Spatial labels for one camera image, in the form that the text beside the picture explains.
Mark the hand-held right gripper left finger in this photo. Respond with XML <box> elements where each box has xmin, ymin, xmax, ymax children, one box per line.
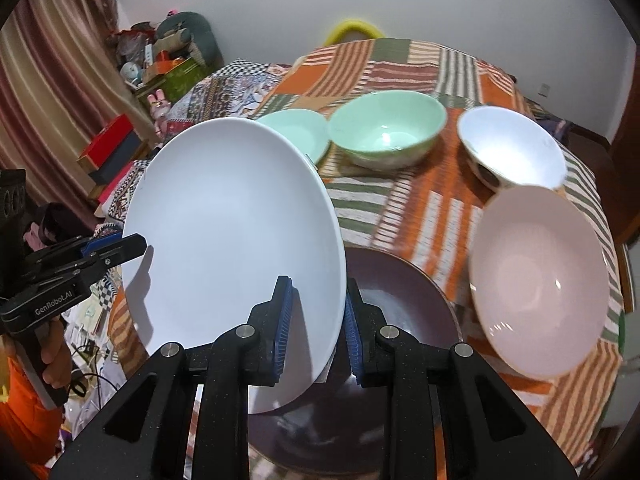
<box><xmin>50</xmin><ymin>275</ymin><xmax>297</xmax><ymax>480</ymax></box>

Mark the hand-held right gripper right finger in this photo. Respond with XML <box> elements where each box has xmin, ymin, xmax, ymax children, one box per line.
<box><xmin>344</xmin><ymin>277</ymin><xmax>578</xmax><ymax>480</ymax></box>

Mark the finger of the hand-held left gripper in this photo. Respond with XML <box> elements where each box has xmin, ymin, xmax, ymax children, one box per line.
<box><xmin>24</xmin><ymin>236</ymin><xmax>117</xmax><ymax>268</ymax></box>
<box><xmin>22</xmin><ymin>233</ymin><xmax>148</xmax><ymax>293</ymax></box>

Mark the dark brown plate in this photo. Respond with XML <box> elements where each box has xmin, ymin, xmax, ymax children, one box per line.
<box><xmin>247</xmin><ymin>247</ymin><xmax>463</xmax><ymax>476</ymax></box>

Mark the white plate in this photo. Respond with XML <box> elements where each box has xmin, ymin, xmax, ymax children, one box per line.
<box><xmin>121</xmin><ymin>118</ymin><xmax>347</xmax><ymax>415</ymax></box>

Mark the pale pink bowl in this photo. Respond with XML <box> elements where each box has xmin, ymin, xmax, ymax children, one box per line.
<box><xmin>468</xmin><ymin>186</ymin><xmax>611</xmax><ymax>378</ymax></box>

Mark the small mint green bowl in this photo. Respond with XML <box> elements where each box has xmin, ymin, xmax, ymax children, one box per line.
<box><xmin>256</xmin><ymin>109</ymin><xmax>332</xmax><ymax>166</ymax></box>

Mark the large mint green bowl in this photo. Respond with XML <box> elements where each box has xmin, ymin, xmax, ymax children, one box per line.
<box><xmin>327</xmin><ymin>91</ymin><xmax>448</xmax><ymax>171</ymax></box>

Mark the white bowl with dark pattern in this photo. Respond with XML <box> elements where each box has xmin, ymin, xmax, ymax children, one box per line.
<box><xmin>457</xmin><ymin>105</ymin><xmax>568</xmax><ymax>193</ymax></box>

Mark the person's left forearm orange sleeve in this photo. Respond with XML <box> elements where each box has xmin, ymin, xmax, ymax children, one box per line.
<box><xmin>0</xmin><ymin>350</ymin><xmax>63</xmax><ymax>477</ymax></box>

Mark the person's left hand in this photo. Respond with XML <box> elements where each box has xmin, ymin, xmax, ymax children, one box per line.
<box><xmin>39</xmin><ymin>321</ymin><xmax>74</xmax><ymax>400</ymax></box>

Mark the navy blue box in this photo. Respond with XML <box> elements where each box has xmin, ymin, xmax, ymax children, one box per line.
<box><xmin>87</xmin><ymin>132</ymin><xmax>151</xmax><ymax>185</ymax></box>

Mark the red box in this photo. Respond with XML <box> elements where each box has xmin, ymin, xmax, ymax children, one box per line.
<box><xmin>77</xmin><ymin>114</ymin><xmax>136</xmax><ymax>171</ymax></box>

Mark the striped orange patchwork blanket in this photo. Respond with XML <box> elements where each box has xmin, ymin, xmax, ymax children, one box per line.
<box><xmin>107</xmin><ymin>37</ymin><xmax>626</xmax><ymax>471</ymax></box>

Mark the pink bunny toy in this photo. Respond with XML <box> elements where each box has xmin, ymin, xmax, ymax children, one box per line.
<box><xmin>148</xmin><ymin>89</ymin><xmax>173</xmax><ymax>133</ymax></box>

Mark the green box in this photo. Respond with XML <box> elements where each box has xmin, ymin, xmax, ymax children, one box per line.
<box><xmin>150</xmin><ymin>59</ymin><xmax>208</xmax><ymax>103</ymax></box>

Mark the multicolour patterned quilt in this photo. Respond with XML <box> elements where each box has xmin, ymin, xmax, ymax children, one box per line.
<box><xmin>92</xmin><ymin>59</ymin><xmax>293</xmax><ymax>226</ymax></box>

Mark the orange box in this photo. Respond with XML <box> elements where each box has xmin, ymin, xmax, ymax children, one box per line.
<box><xmin>149</xmin><ymin>57</ymin><xmax>187</xmax><ymax>77</ymax></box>

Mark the striped brown curtain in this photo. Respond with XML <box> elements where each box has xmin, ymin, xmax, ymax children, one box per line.
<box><xmin>0</xmin><ymin>0</ymin><xmax>156</xmax><ymax>231</ymax></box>

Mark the dark green plush toy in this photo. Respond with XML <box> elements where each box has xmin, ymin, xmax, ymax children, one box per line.
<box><xmin>155</xmin><ymin>11</ymin><xmax>224</xmax><ymax>68</ymax></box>

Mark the black cable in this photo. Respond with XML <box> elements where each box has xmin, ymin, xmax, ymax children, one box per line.
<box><xmin>67</xmin><ymin>367</ymin><xmax>118</xmax><ymax>403</ymax></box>

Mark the yellow ring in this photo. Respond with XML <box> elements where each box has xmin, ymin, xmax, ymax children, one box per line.
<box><xmin>324</xmin><ymin>19</ymin><xmax>388</xmax><ymax>47</ymax></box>

